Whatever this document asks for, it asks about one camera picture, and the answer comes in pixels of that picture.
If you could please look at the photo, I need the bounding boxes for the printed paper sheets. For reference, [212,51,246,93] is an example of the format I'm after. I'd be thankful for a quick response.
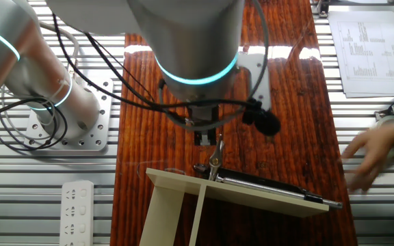
[328,10,394,99]

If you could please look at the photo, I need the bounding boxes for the black C-clamp with steel screw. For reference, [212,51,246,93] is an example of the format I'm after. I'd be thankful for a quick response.
[193,163,344,210]

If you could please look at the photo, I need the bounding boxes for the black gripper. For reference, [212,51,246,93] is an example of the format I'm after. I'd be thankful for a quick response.
[187,106,220,147]

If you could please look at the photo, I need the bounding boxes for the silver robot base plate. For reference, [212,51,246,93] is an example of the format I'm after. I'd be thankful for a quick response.
[24,77,115,151]

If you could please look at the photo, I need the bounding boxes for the brown wooden board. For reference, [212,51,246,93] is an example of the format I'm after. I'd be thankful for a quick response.
[109,0,358,246]

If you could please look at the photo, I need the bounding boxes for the thin black cable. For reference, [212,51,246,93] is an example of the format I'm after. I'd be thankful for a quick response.
[0,97,68,151]

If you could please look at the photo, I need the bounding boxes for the white power strip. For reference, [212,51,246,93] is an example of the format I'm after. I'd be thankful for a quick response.
[59,180,95,246]

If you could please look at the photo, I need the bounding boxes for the thick grey cable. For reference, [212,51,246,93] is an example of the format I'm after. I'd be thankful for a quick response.
[39,20,81,79]

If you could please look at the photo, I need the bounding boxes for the person's left hand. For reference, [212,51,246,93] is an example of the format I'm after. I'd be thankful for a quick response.
[340,124,394,194]

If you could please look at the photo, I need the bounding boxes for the aluminium frame post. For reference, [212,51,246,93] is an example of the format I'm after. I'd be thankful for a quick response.
[311,0,331,18]

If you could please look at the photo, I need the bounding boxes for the silver camera mount bracket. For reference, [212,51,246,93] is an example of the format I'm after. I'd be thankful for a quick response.
[237,53,272,111]

